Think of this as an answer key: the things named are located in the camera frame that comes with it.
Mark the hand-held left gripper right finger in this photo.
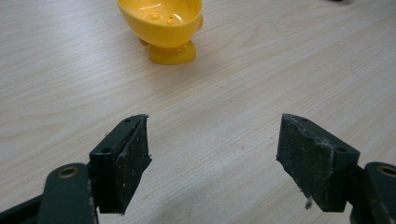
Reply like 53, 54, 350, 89
276, 113, 361, 213

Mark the yellow plastic footed cup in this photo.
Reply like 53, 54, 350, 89
116, 0, 205, 65

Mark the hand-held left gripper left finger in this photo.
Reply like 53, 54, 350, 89
89, 114, 153, 216

